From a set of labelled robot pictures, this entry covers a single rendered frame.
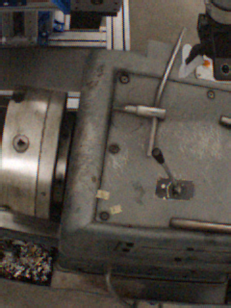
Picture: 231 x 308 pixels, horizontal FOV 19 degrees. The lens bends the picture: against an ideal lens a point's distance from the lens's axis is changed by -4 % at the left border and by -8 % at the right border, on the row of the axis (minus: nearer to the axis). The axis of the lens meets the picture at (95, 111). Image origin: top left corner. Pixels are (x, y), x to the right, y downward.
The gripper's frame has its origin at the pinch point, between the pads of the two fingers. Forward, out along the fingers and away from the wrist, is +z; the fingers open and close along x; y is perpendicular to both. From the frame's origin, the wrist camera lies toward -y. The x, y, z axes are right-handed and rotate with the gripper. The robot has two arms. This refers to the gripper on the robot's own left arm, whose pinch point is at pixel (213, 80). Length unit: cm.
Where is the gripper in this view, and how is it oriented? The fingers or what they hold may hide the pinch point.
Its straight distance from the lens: 147.1
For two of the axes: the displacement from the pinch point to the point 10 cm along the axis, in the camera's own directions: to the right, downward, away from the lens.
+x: -10.0, 0.4, -0.5
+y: -0.6, -8.3, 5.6
